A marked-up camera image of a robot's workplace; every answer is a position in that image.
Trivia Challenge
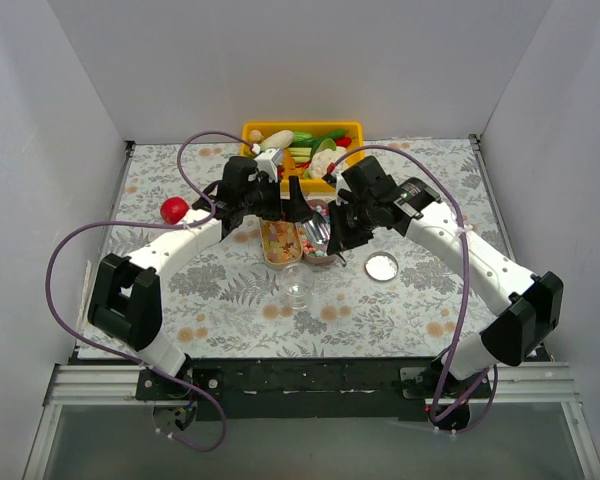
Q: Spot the white radish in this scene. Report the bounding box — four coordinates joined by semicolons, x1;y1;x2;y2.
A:
260;130;295;150

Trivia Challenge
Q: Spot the yellow plastic bin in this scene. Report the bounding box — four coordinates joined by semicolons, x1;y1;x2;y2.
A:
242;120;364;195

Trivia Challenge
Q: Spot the red apple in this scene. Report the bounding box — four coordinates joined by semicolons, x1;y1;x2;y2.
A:
160;197;190;225

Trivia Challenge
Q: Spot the beige tray of orange candies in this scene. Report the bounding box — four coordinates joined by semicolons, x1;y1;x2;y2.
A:
260;220;303;271

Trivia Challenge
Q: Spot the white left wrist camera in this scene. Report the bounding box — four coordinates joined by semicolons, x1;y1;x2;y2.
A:
255;148;284;180

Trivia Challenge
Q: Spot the white cauliflower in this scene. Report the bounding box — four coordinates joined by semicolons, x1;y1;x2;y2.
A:
305;146;347;179

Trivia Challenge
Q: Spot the silver metal scoop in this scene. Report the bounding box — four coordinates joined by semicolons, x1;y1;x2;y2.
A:
302;210;347;266

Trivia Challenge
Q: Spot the green cucumber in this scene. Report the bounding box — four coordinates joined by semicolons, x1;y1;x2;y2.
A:
313;129;348;147

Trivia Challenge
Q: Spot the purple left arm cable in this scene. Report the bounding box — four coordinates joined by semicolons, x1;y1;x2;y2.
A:
46;130;261;452

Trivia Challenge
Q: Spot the pink tray of colourful candies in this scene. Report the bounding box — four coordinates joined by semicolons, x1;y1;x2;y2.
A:
299;199;336;265

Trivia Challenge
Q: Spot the clear glass jar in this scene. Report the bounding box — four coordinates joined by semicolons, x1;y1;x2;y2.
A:
280;263;315;310

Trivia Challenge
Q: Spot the aluminium frame rail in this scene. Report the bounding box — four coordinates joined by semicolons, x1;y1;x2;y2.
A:
45;362;581;406

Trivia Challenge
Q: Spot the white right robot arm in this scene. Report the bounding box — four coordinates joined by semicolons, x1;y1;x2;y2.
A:
324;156;564;398

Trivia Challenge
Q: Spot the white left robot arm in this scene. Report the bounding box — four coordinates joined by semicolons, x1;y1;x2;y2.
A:
87;154;312;400

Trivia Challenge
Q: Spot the silver metal jar lid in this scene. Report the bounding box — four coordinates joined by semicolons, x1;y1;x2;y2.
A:
364;252;399;282

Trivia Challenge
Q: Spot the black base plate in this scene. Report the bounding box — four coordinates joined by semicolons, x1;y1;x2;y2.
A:
134;357;499;421

